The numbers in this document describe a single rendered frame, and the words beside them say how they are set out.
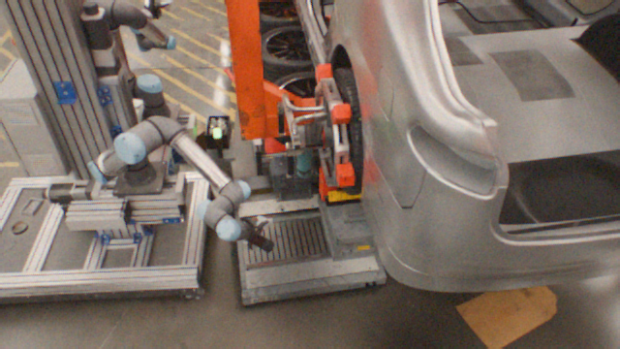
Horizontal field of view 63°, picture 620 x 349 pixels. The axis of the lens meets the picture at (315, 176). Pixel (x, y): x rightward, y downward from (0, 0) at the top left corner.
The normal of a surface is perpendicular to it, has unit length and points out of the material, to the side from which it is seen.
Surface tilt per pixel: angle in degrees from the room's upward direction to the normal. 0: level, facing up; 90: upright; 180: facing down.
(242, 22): 90
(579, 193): 0
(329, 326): 0
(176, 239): 0
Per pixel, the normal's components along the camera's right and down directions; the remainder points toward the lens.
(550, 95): 0.07, -0.46
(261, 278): 0.01, -0.73
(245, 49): 0.18, 0.67
